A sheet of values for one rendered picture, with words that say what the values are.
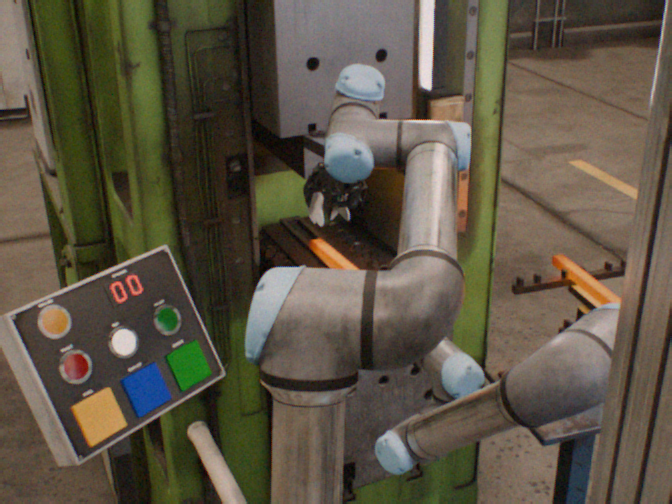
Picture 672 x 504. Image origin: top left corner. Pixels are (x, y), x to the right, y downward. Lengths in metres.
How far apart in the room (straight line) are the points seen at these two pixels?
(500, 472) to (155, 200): 1.62
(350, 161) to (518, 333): 2.48
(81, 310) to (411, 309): 0.75
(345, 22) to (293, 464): 0.94
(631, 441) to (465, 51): 1.40
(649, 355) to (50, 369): 1.06
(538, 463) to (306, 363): 2.09
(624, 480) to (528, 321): 3.04
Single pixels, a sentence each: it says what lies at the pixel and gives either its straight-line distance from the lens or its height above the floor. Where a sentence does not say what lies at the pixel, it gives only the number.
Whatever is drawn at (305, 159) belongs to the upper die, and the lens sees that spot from 1.67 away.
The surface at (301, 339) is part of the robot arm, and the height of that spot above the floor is 1.39.
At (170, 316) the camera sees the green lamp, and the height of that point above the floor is 1.09.
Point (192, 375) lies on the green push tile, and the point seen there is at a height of 0.99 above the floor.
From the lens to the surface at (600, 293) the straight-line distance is 1.94.
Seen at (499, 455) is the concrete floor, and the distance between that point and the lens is 2.96.
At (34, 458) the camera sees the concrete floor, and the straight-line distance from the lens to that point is 3.11.
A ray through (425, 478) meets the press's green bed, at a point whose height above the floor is 0.42.
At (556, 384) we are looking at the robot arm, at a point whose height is 1.19.
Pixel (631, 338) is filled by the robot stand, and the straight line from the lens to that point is 0.66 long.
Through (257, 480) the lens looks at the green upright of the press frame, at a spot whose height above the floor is 0.41.
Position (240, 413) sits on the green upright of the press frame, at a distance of 2.07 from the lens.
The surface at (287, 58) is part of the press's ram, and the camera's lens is 1.60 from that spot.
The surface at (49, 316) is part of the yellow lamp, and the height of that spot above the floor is 1.17.
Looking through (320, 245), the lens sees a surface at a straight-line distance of 2.00.
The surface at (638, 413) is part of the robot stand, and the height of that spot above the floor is 1.49.
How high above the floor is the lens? 1.87
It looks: 26 degrees down
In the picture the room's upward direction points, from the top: 1 degrees counter-clockwise
